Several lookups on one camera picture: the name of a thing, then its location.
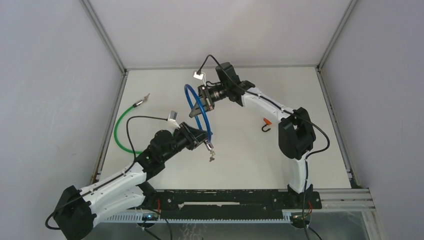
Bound green cable lock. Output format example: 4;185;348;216
113;93;152;156

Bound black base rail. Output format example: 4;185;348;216
143;189;323;220

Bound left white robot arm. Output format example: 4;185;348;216
51;122;210;240

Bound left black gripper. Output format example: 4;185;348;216
161;121;212;162

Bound white slotted cable duct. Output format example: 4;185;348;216
101;211;301;224

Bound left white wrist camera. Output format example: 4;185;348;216
167;110;180;129

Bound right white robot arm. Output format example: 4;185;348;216
184;62;316;208

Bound right black camera cable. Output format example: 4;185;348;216
197;54;331;240

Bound silver keys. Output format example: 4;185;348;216
206;145;215;162

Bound blue cable lock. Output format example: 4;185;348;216
183;83;215;151

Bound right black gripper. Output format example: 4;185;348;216
190;83;229;117

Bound orange padlock with keys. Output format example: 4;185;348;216
261;118;272;133

